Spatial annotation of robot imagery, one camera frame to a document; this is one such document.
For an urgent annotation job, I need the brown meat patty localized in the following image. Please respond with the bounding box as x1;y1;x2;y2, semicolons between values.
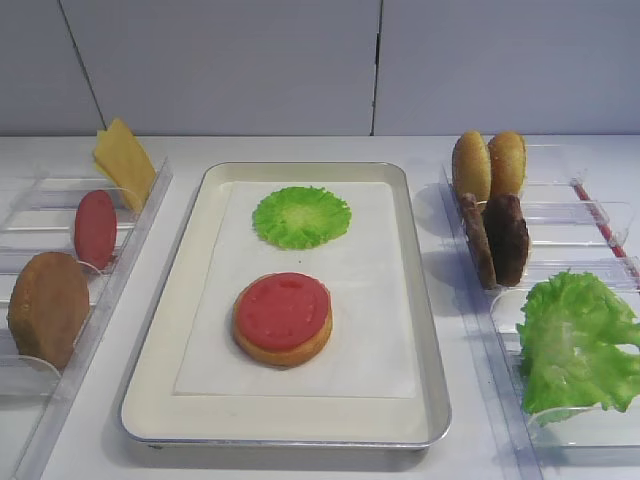
459;193;497;290
483;194;530;287

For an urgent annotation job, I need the flat round green lettuce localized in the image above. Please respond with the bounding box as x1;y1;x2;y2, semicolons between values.
252;186;352;250

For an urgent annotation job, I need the red tomato slice on bun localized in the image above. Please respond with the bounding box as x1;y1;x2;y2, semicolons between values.
234;272;331;351

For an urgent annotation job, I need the front yellow cheese slice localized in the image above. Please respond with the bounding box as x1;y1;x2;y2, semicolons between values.
93;129;156;213

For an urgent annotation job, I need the yellow cheese slice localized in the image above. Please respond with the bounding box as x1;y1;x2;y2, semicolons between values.
96;118;135;146
93;129;156;213

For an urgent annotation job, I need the upright red tomato slice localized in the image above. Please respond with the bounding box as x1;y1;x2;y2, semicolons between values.
74;190;117;270

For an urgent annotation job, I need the rear yellow cheese slice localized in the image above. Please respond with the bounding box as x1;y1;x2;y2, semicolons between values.
96;118;135;146

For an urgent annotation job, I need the ruffled green lettuce leaf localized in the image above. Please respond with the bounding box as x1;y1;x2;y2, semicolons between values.
516;272;639;414

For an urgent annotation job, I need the silver metal baking tray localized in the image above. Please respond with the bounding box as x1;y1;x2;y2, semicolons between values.
121;163;451;449

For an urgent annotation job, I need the bottom bun on tray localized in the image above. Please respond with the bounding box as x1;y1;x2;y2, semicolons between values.
232;284;333;368

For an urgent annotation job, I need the white paper tray liner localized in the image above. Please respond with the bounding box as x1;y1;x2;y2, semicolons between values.
175;182;416;398

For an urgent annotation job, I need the left sesame bun top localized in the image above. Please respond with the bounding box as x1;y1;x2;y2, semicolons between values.
452;130;491;202

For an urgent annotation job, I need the sesame bun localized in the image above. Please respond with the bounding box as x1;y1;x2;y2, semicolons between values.
488;131;527;198
452;130;491;202

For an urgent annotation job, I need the right sesame bun top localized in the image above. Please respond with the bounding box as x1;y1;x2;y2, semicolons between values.
488;131;527;198

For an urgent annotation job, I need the left clear acrylic rack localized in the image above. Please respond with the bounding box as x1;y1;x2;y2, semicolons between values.
1;161;172;479

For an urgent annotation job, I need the clear acrylic rack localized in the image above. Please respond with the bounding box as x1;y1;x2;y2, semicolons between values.
439;137;639;479
1;161;172;479

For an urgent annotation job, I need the red rod in rack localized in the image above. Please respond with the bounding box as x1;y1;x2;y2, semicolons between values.
571;180;639;289

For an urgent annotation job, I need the right clear acrylic rack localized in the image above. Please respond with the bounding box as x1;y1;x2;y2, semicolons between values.
439;137;639;479

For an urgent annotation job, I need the upright brown bun half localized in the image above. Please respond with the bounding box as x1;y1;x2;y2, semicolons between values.
7;252;89;370

